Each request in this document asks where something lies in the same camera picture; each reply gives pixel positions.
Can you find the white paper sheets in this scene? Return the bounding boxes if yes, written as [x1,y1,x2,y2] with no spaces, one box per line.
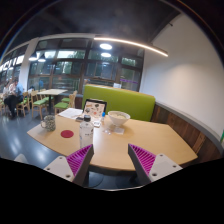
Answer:
[58,107,84,120]

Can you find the long linear ceiling light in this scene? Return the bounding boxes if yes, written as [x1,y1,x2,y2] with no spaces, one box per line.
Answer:
[93,36,169,58]

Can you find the white bowl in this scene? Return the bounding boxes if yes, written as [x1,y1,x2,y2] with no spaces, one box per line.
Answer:
[107,110,131,128]

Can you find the black laptop with stickers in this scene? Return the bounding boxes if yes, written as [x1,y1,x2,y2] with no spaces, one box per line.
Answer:
[82,98,108,120]

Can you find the white paper napkin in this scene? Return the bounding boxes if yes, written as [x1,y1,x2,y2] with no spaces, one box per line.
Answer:
[113,126,126,136]

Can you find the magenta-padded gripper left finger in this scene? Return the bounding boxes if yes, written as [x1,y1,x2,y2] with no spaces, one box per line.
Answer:
[43,143,95,187]

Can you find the clear black-capped drink bottle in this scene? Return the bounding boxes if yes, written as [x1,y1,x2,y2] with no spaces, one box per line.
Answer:
[79,114,95,150]

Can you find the green upholstered bench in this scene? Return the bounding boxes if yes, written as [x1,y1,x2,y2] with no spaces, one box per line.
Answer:
[81,83,157,123]

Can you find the person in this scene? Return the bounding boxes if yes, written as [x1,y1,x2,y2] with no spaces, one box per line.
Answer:
[3,78,25,120]
[1,81,14,103]

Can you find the flat round red coaster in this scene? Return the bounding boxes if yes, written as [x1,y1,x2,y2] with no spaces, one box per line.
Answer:
[60,129,75,139]

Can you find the wooden chairs with green seats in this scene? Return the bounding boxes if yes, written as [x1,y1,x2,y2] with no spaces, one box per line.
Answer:
[0,89,78,121]

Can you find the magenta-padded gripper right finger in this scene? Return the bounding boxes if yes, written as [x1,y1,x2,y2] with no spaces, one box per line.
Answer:
[127,143,184,186]

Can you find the light wooden dining table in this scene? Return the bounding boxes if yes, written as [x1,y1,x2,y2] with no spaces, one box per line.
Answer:
[37,88,69,115]

